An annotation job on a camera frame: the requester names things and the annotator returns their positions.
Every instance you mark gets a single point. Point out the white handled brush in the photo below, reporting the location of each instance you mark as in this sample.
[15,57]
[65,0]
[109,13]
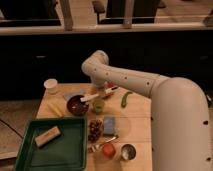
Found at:
[90,97]

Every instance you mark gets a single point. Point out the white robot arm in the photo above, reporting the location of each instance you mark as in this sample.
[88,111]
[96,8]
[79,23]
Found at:
[180,129]

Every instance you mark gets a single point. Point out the purple bowl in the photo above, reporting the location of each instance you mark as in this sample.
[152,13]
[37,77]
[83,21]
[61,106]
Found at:
[76,107]

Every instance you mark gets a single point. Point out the small metal bowl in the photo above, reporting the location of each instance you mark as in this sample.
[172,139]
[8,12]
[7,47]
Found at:
[128,152]

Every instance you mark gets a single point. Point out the wooden block brush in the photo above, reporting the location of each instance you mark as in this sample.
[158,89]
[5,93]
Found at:
[47,136]

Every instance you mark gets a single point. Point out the orange plate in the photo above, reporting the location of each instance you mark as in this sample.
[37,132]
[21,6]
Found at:
[108,90]

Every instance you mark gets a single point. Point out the green cup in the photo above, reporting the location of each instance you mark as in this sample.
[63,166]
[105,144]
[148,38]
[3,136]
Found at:
[98,105]

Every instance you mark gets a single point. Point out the green chili pepper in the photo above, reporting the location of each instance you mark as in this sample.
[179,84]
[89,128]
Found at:
[124,99]

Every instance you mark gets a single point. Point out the blue sponge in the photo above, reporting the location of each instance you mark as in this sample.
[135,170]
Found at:
[109,126]

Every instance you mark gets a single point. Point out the bunch of dark grapes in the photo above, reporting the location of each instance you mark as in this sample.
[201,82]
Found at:
[95,130]

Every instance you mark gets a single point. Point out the white cup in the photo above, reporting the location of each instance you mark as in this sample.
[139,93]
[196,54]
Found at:
[51,85]

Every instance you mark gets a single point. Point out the metal spoon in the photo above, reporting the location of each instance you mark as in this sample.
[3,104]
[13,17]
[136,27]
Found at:
[96,147]

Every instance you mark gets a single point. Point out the green plastic tray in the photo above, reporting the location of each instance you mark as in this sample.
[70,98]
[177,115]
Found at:
[67,152]

